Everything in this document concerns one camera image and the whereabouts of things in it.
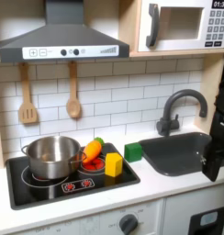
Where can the green block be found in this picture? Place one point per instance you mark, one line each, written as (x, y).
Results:
(133, 153)

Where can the yellow block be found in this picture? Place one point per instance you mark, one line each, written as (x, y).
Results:
(113, 166)

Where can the dark grey sink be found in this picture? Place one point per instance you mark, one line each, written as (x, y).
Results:
(175, 156)

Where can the dark grey tap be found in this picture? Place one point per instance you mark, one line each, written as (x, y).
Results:
(167, 122)

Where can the dark grey oven knob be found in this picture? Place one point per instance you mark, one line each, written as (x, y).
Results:
(128, 224)

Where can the light wooden shelf board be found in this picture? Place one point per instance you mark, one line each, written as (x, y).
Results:
(178, 53)

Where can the orange toy carrot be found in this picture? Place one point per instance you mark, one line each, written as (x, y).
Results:
(91, 150)

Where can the white toy microwave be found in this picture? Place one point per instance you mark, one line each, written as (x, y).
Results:
(184, 42)

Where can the wooden spoon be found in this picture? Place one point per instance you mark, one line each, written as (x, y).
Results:
(73, 107)

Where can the steel pot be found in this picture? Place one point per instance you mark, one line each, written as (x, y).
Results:
(52, 162)

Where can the black stove top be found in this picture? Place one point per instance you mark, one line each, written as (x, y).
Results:
(40, 192)

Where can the wooden slotted spatula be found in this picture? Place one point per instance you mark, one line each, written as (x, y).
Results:
(27, 113)

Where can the grey range hood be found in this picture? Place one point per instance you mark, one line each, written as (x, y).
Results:
(64, 36)

